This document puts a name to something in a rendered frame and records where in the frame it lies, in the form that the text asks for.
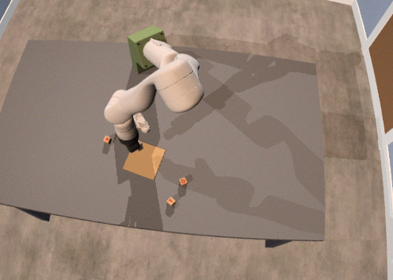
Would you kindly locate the orange square mat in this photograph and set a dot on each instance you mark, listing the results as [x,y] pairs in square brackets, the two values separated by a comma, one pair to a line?
[145,162]

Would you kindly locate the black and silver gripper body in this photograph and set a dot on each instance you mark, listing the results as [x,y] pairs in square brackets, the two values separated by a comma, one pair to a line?
[131,139]

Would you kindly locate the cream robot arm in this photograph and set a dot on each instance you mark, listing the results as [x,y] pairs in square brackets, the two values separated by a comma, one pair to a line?
[175,81]

